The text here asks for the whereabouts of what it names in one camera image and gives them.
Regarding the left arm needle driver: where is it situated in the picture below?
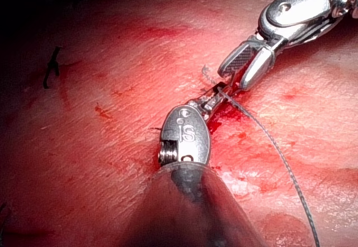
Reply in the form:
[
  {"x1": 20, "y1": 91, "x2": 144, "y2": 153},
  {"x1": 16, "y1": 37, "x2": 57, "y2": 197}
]
[{"x1": 157, "y1": 96, "x2": 215, "y2": 168}]

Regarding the right arm needle driver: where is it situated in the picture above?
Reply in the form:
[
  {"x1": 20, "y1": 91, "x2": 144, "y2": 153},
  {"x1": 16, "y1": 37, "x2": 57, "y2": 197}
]
[{"x1": 251, "y1": 0, "x2": 358, "y2": 54}]

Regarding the left arm needle driver jaw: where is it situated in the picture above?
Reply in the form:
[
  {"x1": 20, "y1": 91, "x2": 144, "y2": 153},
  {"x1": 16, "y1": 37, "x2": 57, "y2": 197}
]
[
  {"x1": 200, "y1": 82, "x2": 226, "y2": 100},
  {"x1": 208, "y1": 89, "x2": 235, "y2": 110}
]

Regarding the right arm needle driver jaw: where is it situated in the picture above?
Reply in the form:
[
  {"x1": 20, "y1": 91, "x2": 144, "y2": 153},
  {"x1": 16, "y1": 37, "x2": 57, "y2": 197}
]
[
  {"x1": 239, "y1": 46, "x2": 277, "y2": 91},
  {"x1": 217, "y1": 41, "x2": 263, "y2": 79}
]

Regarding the blue thread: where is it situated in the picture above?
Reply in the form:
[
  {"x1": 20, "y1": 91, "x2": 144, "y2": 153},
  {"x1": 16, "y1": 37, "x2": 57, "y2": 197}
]
[{"x1": 200, "y1": 63, "x2": 322, "y2": 247}]

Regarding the tissue pad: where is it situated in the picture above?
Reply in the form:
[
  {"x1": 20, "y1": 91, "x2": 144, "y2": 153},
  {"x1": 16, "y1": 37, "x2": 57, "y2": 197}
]
[{"x1": 0, "y1": 0, "x2": 358, "y2": 247}]

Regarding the black stitching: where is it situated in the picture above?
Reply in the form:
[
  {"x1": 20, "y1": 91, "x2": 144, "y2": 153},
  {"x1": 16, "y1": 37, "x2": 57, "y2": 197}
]
[{"x1": 41, "y1": 45, "x2": 64, "y2": 90}]

